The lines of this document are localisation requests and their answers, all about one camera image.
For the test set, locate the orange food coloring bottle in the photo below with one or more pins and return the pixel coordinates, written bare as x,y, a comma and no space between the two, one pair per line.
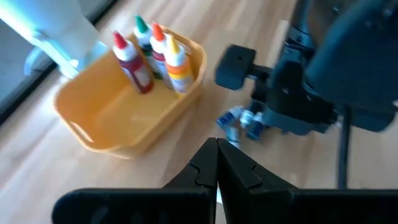
158,43

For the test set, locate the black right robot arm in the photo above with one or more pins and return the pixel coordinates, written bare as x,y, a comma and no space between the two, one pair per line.
357,62

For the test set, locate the orange plastic bin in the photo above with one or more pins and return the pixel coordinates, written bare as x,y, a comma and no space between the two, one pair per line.
124,118

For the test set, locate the yellow food coloring bottle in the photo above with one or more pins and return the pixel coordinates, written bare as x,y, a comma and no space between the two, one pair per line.
180,71

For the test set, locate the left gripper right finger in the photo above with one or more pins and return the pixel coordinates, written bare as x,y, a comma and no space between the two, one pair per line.
295,207

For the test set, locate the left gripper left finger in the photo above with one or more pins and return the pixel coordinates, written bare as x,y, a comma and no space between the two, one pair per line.
140,207

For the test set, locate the green food coloring bottle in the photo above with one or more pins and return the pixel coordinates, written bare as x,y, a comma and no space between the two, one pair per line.
142,29

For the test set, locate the white cylindrical container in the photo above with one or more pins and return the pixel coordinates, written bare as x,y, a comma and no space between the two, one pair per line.
62,25

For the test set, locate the red food coloring bottle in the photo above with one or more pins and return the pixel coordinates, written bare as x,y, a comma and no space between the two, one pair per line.
136,71

